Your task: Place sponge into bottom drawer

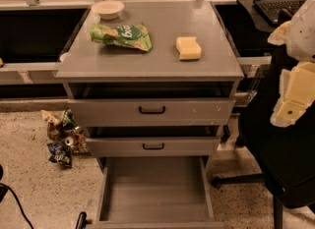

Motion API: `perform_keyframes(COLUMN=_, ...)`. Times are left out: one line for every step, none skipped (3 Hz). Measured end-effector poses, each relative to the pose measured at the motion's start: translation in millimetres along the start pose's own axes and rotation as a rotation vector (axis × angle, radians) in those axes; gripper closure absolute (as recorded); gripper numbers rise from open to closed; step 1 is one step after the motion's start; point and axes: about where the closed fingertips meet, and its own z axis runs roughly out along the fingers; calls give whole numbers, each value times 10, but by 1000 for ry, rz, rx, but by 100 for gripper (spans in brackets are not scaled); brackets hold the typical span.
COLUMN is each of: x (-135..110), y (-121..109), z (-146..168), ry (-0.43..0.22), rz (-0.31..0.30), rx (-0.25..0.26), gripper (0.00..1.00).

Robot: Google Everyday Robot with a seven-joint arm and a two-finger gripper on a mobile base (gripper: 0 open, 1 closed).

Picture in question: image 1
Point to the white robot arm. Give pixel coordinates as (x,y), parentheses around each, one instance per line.
(300,39)

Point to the blue snack bag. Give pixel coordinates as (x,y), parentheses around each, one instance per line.
(59,154)

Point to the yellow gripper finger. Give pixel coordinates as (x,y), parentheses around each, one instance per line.
(297,93)

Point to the grey drawer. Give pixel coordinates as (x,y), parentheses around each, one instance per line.
(153,141)
(155,193)
(150,104)

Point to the white bowl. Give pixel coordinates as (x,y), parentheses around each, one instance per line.
(108,10)

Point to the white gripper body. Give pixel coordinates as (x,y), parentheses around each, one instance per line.
(304,37)

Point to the grey top drawer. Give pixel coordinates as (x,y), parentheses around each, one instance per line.
(150,104)

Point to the green snack bag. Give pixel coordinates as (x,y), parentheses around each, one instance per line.
(129,36)

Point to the pile of snack wrappers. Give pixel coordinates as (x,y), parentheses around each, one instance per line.
(64,129)

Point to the grey middle drawer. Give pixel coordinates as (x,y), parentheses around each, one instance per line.
(153,141)

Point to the black office chair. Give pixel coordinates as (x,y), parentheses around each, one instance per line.
(286,156)

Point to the grey bottom drawer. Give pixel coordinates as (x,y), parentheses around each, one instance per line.
(155,193)

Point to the grey drawer cabinet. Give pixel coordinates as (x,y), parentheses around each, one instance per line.
(89,62)

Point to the yellow sponge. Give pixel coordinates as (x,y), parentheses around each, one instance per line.
(188,48)

